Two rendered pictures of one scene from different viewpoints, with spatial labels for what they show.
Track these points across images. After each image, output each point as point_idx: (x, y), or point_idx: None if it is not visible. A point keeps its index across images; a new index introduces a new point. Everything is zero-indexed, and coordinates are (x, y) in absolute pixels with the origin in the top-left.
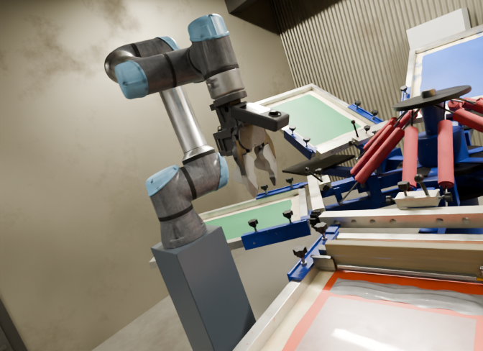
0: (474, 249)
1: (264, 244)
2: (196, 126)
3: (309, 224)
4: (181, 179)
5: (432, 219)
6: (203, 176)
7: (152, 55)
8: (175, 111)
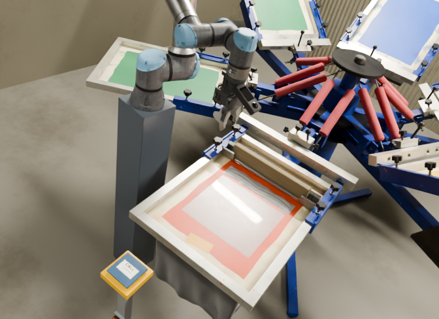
0: (304, 187)
1: (188, 111)
2: None
3: None
4: (166, 68)
5: (300, 155)
6: (180, 71)
7: None
8: None
